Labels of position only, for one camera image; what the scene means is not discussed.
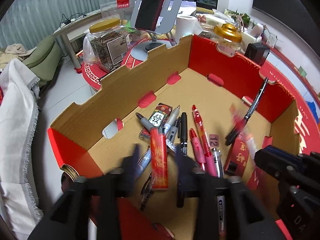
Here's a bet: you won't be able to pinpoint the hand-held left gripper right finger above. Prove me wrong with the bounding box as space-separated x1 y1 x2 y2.
176 152 285 240

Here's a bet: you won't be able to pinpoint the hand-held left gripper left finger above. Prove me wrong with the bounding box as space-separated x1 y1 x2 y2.
27 144 142 240

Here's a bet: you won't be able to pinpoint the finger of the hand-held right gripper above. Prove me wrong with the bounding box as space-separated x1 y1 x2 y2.
254 145 304 180

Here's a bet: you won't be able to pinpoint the pink grip gel pen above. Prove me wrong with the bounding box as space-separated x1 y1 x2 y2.
189 128 208 172

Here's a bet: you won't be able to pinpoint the red patterned lighter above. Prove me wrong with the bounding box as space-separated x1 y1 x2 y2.
149 127 169 190

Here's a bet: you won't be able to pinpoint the dark translucent pen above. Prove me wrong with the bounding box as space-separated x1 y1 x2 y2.
139 172 155 212

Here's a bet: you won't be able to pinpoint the thin black marker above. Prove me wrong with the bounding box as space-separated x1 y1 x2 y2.
176 112 188 208

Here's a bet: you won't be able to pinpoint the small red box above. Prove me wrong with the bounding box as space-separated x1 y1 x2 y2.
223 133 259 179

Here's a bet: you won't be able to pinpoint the grey grip gel pen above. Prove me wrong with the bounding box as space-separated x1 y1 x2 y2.
164 104 181 142
135 112 177 153

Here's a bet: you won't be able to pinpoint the red clear gel pen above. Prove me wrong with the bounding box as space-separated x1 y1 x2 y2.
191 104 218 178

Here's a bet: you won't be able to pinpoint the clear pen with white barrel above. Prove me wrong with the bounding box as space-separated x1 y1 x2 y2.
212 147 227 233

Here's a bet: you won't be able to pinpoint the dark pack with tile print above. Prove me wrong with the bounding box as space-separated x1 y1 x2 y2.
138 102 173 142

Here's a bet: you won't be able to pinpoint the thick black marker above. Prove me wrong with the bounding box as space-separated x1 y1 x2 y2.
224 77 269 146

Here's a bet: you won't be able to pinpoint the red cardboard box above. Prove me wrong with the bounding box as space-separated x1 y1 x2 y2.
47 34 300 240

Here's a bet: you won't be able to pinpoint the small pink tag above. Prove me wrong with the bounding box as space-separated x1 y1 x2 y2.
208 134 220 148

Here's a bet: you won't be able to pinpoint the round red printed tablecloth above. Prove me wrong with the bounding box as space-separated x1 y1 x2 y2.
81 39 320 240

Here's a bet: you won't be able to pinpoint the black radio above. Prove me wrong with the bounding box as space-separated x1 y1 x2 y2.
244 42 270 65

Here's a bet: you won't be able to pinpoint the plastic jar with yellow lid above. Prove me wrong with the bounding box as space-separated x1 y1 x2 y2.
84 19 130 72

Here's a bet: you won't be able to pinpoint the white cloth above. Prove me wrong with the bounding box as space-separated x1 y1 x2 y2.
0 59 43 240

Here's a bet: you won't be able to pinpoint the white mug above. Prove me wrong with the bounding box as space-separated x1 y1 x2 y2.
250 23 265 38

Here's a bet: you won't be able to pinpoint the glass jar with gold lid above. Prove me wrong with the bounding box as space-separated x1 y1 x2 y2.
212 23 243 55

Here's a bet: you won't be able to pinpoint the white paper towel roll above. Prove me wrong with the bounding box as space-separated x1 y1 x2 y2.
176 15 200 37

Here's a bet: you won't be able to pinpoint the green cushion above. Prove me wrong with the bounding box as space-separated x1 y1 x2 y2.
25 35 63 85

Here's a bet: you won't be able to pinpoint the white side table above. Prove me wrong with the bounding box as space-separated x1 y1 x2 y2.
52 7 105 68

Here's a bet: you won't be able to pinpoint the green potted plants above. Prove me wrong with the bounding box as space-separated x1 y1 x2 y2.
225 9 250 26

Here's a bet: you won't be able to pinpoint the phone on grey stand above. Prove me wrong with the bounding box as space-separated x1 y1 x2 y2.
130 0 184 62

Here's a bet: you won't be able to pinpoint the black wall screen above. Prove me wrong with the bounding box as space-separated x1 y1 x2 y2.
252 0 320 30

